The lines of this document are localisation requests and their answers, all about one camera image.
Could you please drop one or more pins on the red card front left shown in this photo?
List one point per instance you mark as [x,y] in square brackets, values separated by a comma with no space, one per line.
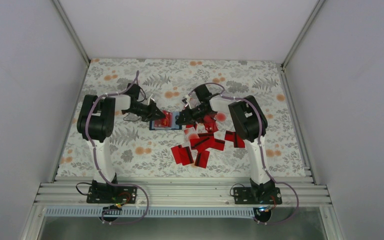
[176,154]

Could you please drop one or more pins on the white card red circle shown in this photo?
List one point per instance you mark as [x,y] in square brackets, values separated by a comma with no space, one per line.
[220,117]

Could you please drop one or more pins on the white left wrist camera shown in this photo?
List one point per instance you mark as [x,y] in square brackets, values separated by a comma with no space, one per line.
[150,100]

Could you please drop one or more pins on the grey slotted cable duct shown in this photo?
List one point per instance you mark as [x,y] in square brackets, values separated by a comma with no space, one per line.
[151,212]

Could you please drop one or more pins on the floral patterned table cloth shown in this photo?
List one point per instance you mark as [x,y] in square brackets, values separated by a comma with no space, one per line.
[137,151]

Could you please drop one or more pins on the navy blue card holder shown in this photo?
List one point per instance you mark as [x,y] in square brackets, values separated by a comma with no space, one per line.
[174,126]

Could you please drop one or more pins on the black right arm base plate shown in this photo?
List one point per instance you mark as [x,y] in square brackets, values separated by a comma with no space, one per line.
[245,196]

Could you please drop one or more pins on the red card front bottom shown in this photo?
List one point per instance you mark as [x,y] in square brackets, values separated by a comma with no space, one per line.
[202,158]

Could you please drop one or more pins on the aluminium front rail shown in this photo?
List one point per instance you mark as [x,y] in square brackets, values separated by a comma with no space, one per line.
[185,191]

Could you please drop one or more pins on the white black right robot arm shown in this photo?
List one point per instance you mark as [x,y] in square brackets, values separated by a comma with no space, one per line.
[249,124]

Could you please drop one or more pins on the red card front middle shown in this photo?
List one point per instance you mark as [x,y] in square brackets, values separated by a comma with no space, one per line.
[186,156]

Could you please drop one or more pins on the aluminium left corner post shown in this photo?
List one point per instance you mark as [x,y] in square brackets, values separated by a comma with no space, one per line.
[71,30]

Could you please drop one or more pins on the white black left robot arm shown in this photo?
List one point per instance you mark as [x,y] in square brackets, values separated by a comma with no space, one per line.
[96,122]

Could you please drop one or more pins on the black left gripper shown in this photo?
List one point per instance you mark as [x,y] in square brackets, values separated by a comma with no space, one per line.
[153,109]

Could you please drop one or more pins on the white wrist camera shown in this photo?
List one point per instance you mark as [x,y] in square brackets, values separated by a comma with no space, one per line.
[150,100]
[188,101]

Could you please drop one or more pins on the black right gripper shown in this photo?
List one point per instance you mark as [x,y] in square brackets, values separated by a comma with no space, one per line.
[189,119]

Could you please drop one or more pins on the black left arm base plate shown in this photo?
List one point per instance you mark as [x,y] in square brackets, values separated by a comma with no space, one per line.
[103,193]

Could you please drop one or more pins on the red chip card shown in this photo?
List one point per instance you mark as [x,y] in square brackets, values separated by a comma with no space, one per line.
[164,123]

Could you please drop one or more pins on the aluminium right corner post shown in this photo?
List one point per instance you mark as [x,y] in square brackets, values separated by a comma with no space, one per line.
[300,37]

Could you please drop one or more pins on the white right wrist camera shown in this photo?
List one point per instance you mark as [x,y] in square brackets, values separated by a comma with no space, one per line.
[188,101]

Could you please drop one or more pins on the aluminium corner post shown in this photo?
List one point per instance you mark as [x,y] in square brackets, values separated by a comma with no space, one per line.
[300,37]
[71,30]

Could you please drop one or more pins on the red card far right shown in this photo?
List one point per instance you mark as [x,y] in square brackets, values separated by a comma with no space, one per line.
[231,136]

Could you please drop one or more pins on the red card pile centre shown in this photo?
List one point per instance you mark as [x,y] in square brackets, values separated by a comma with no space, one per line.
[206,141]

